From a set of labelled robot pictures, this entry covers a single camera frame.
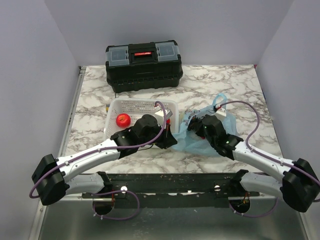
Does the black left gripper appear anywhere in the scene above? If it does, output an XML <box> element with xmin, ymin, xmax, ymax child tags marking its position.
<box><xmin>139</xmin><ymin>122</ymin><xmax>178</xmax><ymax>150</ymax></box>

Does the red fake apple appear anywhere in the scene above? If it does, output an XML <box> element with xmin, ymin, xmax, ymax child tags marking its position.
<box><xmin>115</xmin><ymin>113</ymin><xmax>131</xmax><ymax>128</ymax></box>

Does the light blue plastic bag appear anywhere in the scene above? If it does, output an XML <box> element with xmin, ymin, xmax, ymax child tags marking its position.
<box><xmin>172</xmin><ymin>93</ymin><xmax>242</xmax><ymax>159</ymax></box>

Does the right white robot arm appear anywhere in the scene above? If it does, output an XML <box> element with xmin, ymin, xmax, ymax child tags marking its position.
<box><xmin>187</xmin><ymin>114</ymin><xmax>320</xmax><ymax>213</ymax></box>

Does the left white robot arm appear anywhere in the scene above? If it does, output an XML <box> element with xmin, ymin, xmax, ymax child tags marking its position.
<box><xmin>29</xmin><ymin>114</ymin><xmax>177</xmax><ymax>206</ymax></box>

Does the white plastic basket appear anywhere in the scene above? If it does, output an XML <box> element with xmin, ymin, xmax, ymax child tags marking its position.
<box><xmin>103</xmin><ymin>98</ymin><xmax>180</xmax><ymax>140</ymax></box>

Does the black plastic toolbox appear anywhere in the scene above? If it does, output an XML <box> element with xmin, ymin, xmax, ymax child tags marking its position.
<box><xmin>105</xmin><ymin>40</ymin><xmax>183</xmax><ymax>93</ymax></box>

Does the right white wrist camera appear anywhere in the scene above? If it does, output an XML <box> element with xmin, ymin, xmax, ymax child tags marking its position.
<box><xmin>214</xmin><ymin>105</ymin><xmax>227</xmax><ymax>120</ymax></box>

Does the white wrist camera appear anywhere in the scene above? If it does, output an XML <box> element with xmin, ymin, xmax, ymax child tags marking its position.
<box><xmin>153</xmin><ymin>106</ymin><xmax>173</xmax><ymax>125</ymax></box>
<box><xmin>214</xmin><ymin>105</ymin><xmax>227</xmax><ymax>120</ymax></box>

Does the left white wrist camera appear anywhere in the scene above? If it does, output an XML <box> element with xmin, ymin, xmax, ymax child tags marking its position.
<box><xmin>153</xmin><ymin>106</ymin><xmax>173</xmax><ymax>125</ymax></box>

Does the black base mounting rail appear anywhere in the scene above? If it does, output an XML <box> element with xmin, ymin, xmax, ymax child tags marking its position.
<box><xmin>82</xmin><ymin>170</ymin><xmax>259</xmax><ymax>213</ymax></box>

